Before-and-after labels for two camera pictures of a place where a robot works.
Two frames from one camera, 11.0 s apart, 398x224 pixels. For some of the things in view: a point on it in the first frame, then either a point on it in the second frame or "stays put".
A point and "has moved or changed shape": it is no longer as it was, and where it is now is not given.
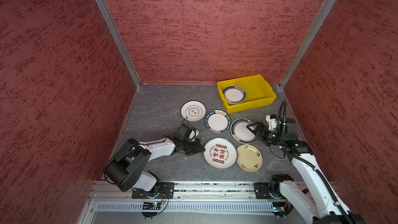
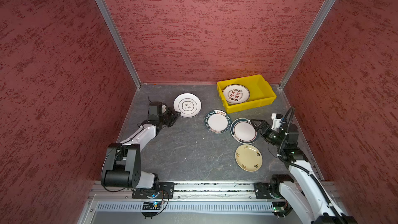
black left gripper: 197,149 -> 174,115
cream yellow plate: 249,157 stays put
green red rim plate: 240,133 stays put
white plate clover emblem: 193,111 has moved or changed shape
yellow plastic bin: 259,93 stays put
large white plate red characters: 220,153 -> 236,94
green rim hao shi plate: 217,121 stays put
